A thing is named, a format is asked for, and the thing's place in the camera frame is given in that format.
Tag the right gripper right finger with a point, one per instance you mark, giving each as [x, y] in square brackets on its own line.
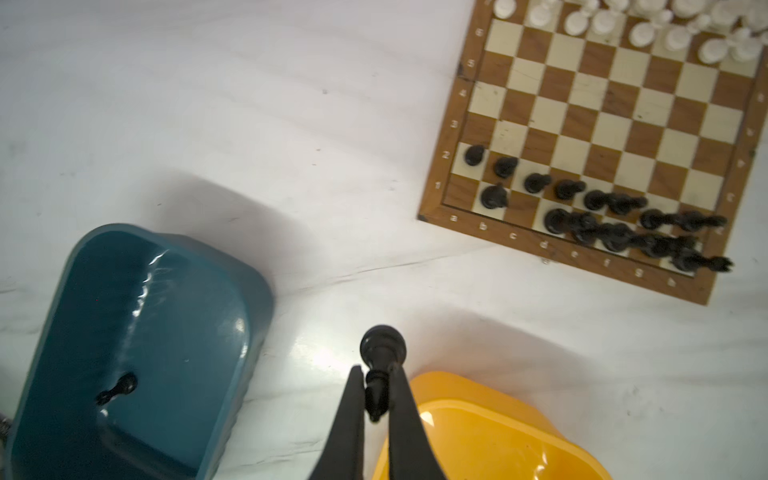
[410, 454]

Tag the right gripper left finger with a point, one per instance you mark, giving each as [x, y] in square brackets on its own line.
[343, 455]

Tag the black rook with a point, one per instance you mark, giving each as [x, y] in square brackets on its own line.
[381, 347]

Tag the wooden chess board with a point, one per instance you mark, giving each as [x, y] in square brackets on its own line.
[629, 162]

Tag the yellow plastic tray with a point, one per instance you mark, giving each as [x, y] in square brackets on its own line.
[476, 432]

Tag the dark teal plastic tray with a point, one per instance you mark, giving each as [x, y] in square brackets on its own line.
[187, 319]

